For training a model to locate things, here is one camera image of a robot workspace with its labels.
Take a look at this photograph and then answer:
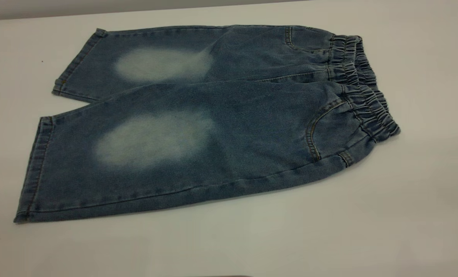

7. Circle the blue denim pants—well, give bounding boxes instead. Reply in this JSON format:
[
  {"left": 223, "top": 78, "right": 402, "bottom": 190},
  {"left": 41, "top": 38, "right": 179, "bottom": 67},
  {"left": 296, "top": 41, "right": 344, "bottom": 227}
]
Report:
[{"left": 13, "top": 24, "right": 401, "bottom": 224}]

